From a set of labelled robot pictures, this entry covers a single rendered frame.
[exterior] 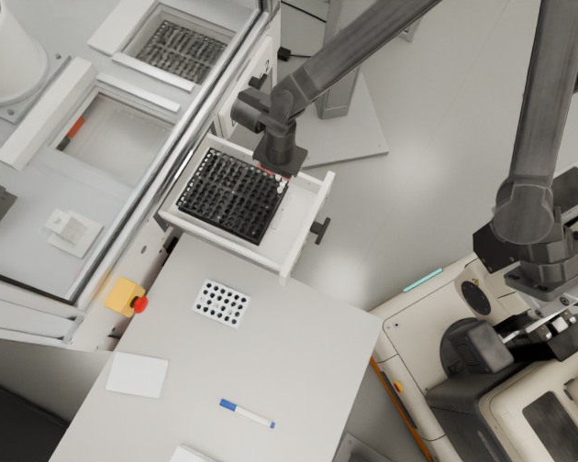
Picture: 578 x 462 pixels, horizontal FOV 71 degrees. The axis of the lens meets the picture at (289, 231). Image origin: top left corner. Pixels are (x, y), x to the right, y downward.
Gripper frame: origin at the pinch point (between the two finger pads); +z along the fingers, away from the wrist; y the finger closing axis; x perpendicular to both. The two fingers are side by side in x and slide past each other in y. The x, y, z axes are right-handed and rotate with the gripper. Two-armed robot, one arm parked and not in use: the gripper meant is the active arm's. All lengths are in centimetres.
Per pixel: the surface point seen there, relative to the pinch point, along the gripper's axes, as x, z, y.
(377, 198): -57, 98, -28
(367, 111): -100, 94, -6
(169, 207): 14.0, 13.8, 24.4
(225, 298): 28.1, 18.3, 1.6
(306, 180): -5.9, 9.0, -5.0
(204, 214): 13.5, 8.0, 13.6
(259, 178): -0.7, 7.9, 5.8
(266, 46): -36.8, 4.8, 20.9
